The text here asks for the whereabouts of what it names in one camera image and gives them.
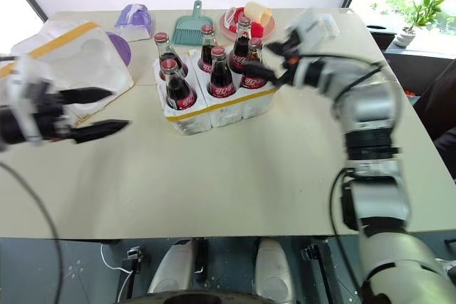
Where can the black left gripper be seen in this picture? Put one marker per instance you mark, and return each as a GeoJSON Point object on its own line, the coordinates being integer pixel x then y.
{"type": "Point", "coordinates": [57, 115]}

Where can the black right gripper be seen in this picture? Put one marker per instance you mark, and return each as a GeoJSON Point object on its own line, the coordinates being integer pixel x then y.
{"type": "Point", "coordinates": [291, 58]}

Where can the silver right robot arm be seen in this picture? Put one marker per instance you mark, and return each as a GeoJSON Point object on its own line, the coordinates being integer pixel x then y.
{"type": "Point", "coordinates": [374, 183]}

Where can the dark rounded robot base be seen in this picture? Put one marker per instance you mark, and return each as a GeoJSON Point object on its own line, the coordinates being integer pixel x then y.
{"type": "Point", "coordinates": [199, 298]}

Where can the glass cola bottle red cap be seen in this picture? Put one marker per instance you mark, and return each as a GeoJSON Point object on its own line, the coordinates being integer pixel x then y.
{"type": "Point", "coordinates": [164, 51]}
{"type": "Point", "coordinates": [253, 78]}
{"type": "Point", "coordinates": [221, 76]}
{"type": "Point", "coordinates": [207, 47]}
{"type": "Point", "coordinates": [178, 90]}
{"type": "Point", "coordinates": [241, 47]}

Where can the white foam box yellow tape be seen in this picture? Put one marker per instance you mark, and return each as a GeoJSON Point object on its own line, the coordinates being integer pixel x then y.
{"type": "Point", "coordinates": [78, 55]}

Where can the white foam crate yellow tape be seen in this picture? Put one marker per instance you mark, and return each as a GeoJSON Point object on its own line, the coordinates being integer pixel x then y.
{"type": "Point", "coordinates": [221, 111]}

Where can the pink round plate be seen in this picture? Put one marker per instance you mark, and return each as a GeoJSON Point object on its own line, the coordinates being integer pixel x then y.
{"type": "Point", "coordinates": [270, 28]}

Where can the red toy pieces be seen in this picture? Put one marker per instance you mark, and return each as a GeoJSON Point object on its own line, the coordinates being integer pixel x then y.
{"type": "Point", "coordinates": [258, 29]}

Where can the cream paper cup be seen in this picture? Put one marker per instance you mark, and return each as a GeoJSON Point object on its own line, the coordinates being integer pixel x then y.
{"type": "Point", "coordinates": [258, 11]}

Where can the white red striped item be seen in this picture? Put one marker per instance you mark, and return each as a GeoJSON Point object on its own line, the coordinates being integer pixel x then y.
{"type": "Point", "coordinates": [233, 15]}

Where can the purple round plate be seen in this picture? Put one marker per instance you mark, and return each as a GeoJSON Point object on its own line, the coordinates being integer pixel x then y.
{"type": "Point", "coordinates": [121, 49]}

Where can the green plastic dustpan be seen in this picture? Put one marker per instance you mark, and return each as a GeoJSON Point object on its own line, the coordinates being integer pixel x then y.
{"type": "Point", "coordinates": [190, 28]}

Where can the purple tissue pack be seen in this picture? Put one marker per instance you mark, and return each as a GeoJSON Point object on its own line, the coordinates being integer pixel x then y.
{"type": "Point", "coordinates": [135, 19]}

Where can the black bin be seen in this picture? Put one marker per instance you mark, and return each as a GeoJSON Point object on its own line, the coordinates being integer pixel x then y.
{"type": "Point", "coordinates": [381, 37]}

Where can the black table clamp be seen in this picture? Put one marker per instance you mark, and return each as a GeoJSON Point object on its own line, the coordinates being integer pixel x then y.
{"type": "Point", "coordinates": [134, 257]}

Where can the potted green plant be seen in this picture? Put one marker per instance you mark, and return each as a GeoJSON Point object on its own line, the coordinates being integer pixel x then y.
{"type": "Point", "coordinates": [420, 15]}

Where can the person in dark clothes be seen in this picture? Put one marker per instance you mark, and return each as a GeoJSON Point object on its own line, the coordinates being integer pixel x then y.
{"type": "Point", "coordinates": [438, 104]}

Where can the white rounded robot leg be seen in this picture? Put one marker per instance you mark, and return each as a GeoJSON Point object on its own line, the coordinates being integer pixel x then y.
{"type": "Point", "coordinates": [174, 268]}
{"type": "Point", "coordinates": [272, 268]}

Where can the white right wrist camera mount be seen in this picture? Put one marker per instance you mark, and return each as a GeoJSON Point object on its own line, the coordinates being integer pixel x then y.
{"type": "Point", "coordinates": [310, 28]}

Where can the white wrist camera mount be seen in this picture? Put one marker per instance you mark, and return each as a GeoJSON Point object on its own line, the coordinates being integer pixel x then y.
{"type": "Point", "coordinates": [32, 94]}
{"type": "Point", "coordinates": [310, 28]}

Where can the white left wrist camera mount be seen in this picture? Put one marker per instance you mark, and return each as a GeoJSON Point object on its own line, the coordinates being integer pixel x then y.
{"type": "Point", "coordinates": [32, 94]}

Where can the black table frame bracket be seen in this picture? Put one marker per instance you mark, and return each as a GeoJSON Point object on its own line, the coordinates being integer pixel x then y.
{"type": "Point", "coordinates": [327, 265]}

